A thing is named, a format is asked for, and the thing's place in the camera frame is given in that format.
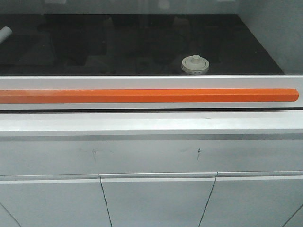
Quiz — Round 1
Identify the orange sash handle bar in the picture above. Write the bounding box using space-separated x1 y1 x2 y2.
0 88 299 104

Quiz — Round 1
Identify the glass jar with cream lid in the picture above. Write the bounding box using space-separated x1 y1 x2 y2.
181 55 210 75

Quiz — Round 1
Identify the white base cabinet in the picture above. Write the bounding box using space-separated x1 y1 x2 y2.
0 111 303 227

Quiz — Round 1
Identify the white pipe end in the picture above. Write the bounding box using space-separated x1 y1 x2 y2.
0 26 12 44

